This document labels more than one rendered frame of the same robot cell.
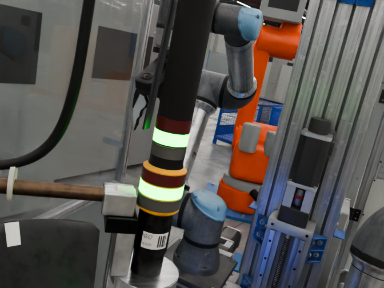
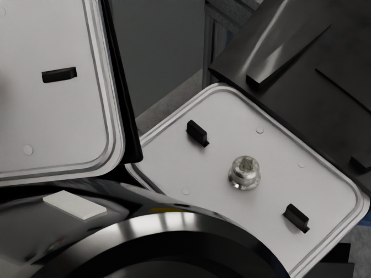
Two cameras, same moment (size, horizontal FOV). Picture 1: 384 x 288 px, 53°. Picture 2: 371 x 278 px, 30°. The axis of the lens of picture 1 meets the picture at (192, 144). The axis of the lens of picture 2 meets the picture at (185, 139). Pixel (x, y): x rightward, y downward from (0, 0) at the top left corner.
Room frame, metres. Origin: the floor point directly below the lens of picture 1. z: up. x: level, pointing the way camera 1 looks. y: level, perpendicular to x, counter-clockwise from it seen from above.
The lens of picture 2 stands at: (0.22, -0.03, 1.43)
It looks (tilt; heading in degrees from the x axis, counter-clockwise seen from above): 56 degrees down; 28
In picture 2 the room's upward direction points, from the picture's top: 1 degrees clockwise
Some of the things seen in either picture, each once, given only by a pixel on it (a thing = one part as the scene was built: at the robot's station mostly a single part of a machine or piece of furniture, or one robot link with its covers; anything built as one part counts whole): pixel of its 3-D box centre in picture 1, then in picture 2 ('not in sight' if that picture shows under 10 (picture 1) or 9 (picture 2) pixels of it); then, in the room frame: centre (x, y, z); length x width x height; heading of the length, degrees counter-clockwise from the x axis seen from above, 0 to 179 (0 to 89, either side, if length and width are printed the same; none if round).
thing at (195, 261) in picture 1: (199, 248); not in sight; (1.12, -0.09, 1.09); 0.15 x 0.15 x 0.10
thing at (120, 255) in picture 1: (142, 236); not in sight; (0.36, 0.03, 1.50); 0.09 x 0.07 x 0.10; 107
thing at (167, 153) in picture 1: (168, 148); not in sight; (0.36, 0.02, 1.60); 0.03 x 0.03 x 0.01
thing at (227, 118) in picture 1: (251, 123); not in sight; (7.65, -1.08, 0.49); 1.27 x 0.88 x 0.98; 147
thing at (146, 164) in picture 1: (161, 186); not in sight; (0.36, 0.02, 1.56); 0.04 x 0.04 x 0.05
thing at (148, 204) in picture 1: (159, 198); not in sight; (0.36, 0.02, 1.55); 0.04 x 0.04 x 0.01
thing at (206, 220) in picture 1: (204, 215); not in sight; (1.12, -0.08, 1.20); 0.13 x 0.12 x 0.14; 75
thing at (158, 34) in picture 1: (168, 40); not in sight; (0.94, 0.10, 1.70); 0.08 x 0.08 x 0.05
